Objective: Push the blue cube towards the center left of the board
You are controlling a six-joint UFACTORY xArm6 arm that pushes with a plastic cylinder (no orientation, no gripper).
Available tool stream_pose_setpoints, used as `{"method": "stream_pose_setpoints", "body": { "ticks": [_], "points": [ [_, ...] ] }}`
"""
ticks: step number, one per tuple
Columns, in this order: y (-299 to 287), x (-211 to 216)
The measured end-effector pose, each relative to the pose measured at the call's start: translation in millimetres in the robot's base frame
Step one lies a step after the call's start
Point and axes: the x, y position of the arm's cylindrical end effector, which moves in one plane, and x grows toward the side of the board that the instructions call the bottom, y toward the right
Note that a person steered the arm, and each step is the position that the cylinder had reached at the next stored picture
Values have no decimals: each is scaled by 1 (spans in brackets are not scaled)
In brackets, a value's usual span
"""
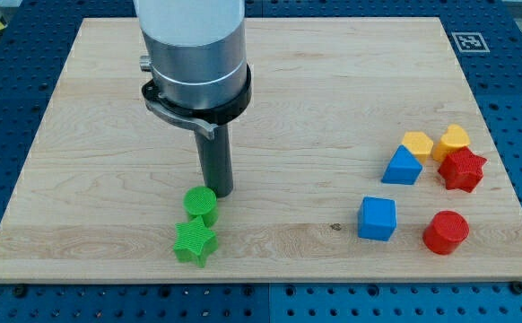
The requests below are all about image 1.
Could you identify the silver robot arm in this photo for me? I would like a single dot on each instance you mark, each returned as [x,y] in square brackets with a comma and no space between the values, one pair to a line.
[196,54]

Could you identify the wooden board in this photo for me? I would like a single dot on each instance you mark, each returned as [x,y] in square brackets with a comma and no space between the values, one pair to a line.
[101,190]

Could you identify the blue cube block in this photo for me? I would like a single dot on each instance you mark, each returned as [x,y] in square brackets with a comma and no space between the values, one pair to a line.
[376,218]

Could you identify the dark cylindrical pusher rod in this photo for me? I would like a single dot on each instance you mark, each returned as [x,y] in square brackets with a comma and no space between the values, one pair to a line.
[215,160]

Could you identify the green cylinder block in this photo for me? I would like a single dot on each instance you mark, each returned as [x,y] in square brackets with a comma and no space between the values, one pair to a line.
[201,202]

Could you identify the green star block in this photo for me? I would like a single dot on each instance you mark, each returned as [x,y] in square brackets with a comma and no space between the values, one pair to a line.
[195,242]

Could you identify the blue triangle block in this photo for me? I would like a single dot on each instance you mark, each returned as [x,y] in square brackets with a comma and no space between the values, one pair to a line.
[403,168]

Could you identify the yellow hexagon block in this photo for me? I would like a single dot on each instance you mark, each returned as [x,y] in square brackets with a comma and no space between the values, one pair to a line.
[418,144]

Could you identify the yellow heart block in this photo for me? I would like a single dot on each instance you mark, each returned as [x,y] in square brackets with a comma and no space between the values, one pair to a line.
[453,139]

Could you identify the red cylinder block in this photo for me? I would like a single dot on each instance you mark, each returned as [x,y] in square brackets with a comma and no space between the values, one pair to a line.
[446,232]

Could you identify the red star block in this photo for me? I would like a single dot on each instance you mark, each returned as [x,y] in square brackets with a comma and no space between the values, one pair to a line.
[462,170]

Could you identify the white fiducial marker tag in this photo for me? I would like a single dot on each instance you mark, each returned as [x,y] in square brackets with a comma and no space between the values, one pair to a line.
[470,42]

